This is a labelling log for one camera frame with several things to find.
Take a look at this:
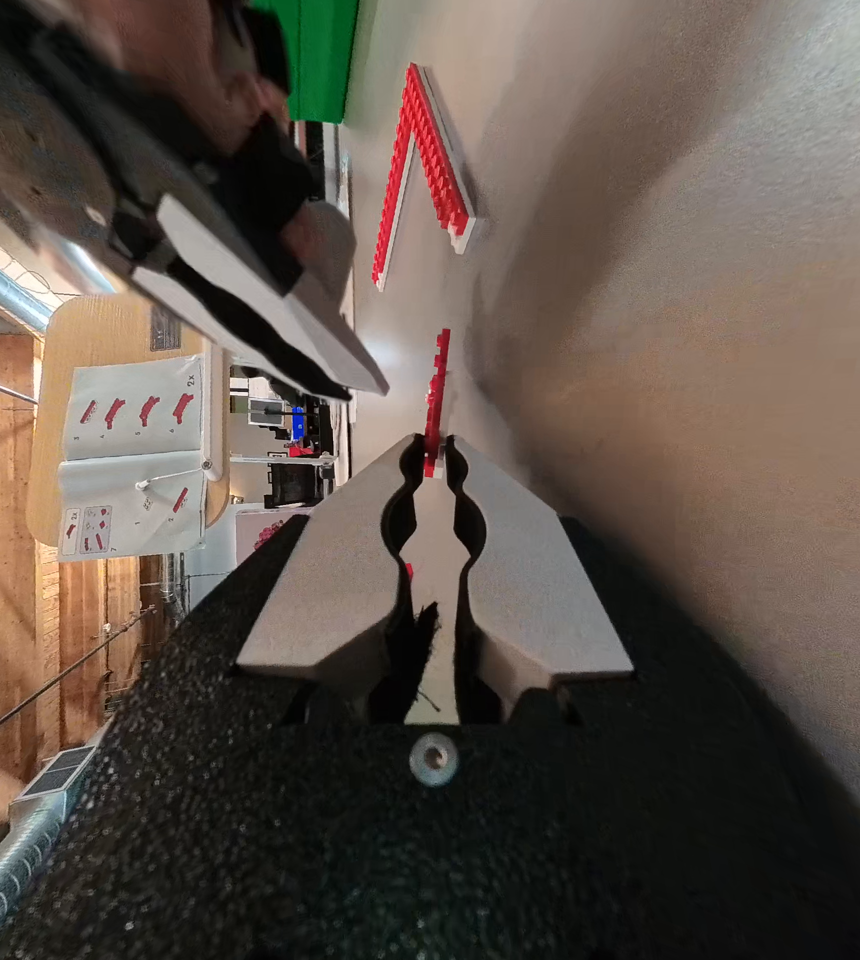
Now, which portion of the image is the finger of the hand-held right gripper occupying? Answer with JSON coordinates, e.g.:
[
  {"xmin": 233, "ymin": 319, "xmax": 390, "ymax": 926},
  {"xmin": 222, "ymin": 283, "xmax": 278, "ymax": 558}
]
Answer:
[
  {"xmin": 154, "ymin": 193, "xmax": 391, "ymax": 397},
  {"xmin": 132, "ymin": 257, "xmax": 354, "ymax": 401}
]

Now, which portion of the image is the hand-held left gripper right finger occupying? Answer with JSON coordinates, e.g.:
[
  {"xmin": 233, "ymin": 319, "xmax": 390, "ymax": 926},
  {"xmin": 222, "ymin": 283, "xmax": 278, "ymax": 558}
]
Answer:
[{"xmin": 449, "ymin": 435, "xmax": 637, "ymax": 699}]

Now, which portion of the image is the green plastic bin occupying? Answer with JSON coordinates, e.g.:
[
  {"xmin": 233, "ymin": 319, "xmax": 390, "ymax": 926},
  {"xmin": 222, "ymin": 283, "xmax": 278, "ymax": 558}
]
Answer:
[{"xmin": 250, "ymin": 0, "xmax": 361, "ymax": 126}]

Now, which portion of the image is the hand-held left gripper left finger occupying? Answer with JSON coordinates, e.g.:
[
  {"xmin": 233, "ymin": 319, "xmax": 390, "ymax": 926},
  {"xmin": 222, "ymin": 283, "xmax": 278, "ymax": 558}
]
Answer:
[{"xmin": 233, "ymin": 433, "xmax": 425, "ymax": 685}]

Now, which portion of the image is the red and white lego frame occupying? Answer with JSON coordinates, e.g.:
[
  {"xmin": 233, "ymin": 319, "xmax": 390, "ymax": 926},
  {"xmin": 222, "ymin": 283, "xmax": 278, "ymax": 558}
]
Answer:
[{"xmin": 371, "ymin": 62, "xmax": 489, "ymax": 295}]

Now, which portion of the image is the white and yellow lego box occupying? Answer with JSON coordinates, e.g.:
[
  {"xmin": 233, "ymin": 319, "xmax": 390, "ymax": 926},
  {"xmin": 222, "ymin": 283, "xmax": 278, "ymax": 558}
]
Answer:
[{"xmin": 233, "ymin": 507, "xmax": 313, "ymax": 575}]

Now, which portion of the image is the red and white lego assembly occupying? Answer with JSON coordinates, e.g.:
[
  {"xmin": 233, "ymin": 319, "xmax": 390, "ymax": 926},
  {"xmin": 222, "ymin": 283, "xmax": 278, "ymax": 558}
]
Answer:
[{"xmin": 422, "ymin": 327, "xmax": 452, "ymax": 481}]

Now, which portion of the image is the lego instruction booklet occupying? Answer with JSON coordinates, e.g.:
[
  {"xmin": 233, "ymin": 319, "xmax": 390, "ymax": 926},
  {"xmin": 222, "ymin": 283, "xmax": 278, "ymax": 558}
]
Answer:
[{"xmin": 56, "ymin": 352, "xmax": 210, "ymax": 564}]

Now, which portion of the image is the person's right hand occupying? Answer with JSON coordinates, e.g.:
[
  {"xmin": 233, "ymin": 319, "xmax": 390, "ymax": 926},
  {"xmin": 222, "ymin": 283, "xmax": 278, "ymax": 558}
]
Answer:
[{"xmin": 98, "ymin": 0, "xmax": 253, "ymax": 153}]

